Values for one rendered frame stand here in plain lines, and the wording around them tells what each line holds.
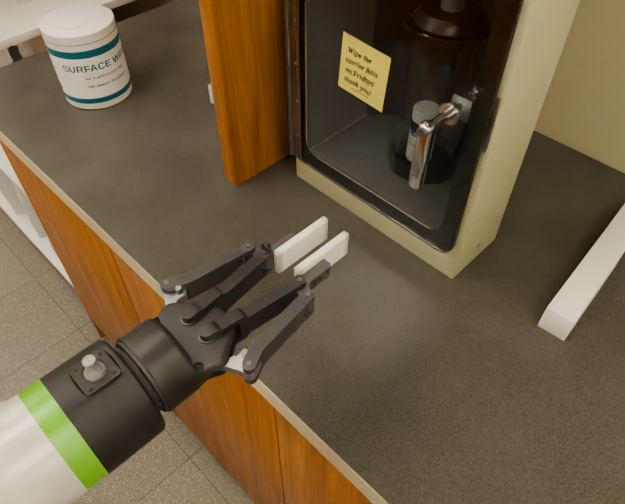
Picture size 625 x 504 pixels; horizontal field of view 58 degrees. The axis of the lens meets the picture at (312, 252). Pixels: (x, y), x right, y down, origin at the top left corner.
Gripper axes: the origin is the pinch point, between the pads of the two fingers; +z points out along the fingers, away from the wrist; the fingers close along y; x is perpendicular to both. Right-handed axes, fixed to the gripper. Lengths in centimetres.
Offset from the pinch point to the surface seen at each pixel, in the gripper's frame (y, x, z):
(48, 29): 73, 7, 7
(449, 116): 0.0, -5.8, 21.1
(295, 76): 25.5, 1.0, 21.9
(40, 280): 129, 117, -7
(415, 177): 0.2, 0.7, 17.0
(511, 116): -4.7, -5.8, 26.2
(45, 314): 114, 116, -13
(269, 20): 32.3, -4.2, 23.3
